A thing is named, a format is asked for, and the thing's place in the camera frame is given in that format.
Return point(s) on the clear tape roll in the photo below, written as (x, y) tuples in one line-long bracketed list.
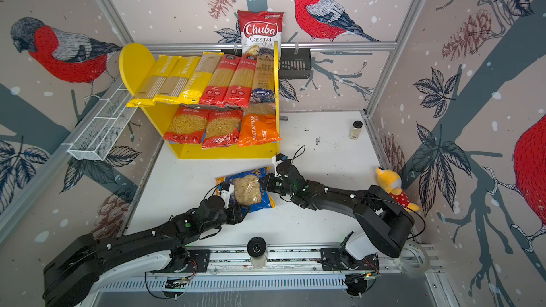
[(413, 260)]

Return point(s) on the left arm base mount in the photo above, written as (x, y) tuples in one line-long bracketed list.
[(188, 260)]

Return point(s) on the yellow plush toy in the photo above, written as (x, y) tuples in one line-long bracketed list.
[(391, 183)]

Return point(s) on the Chuba cassava chips bag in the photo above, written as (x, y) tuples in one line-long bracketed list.
[(260, 31)]

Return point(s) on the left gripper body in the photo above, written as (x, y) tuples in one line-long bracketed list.
[(232, 219)]

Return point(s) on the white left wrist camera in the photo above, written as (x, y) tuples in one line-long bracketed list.
[(226, 190)]

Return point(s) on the white wire mesh basket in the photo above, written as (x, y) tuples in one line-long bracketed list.
[(102, 132)]

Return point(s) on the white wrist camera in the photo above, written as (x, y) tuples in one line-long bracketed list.
[(226, 190), (277, 160)]

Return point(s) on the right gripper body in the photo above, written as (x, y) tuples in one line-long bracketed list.
[(274, 185)]

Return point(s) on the red noodle bag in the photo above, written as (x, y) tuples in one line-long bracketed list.
[(223, 129)]

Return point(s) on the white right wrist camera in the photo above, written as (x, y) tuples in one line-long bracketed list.
[(277, 160)]

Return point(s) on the red spaghetti pack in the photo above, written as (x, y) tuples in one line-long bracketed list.
[(240, 88), (216, 90)]

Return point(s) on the red macaroni bag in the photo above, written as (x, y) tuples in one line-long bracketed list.
[(188, 126)]

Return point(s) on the orange pastatime pasta bag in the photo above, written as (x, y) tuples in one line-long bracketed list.
[(259, 125)]

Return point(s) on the black wall basket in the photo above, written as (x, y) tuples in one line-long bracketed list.
[(294, 63)]

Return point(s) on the yellow spaghetti pack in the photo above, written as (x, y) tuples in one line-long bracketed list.
[(153, 82), (171, 90), (196, 85)]

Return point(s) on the yellow shelf unit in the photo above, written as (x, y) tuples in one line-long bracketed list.
[(135, 61)]

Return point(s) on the black round camera knob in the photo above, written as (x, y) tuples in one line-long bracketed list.
[(256, 247)]

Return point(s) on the small spice bottle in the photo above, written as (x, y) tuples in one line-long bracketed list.
[(356, 129)]

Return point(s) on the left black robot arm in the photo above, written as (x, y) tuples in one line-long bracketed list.
[(69, 277)]

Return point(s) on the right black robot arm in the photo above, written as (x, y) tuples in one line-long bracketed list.
[(385, 222)]

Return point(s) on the dark spaghetti pack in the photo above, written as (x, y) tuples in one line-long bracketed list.
[(263, 81)]

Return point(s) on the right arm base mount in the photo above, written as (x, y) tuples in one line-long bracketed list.
[(355, 253)]

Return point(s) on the blue shell pasta bag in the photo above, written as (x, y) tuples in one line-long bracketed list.
[(245, 189)]

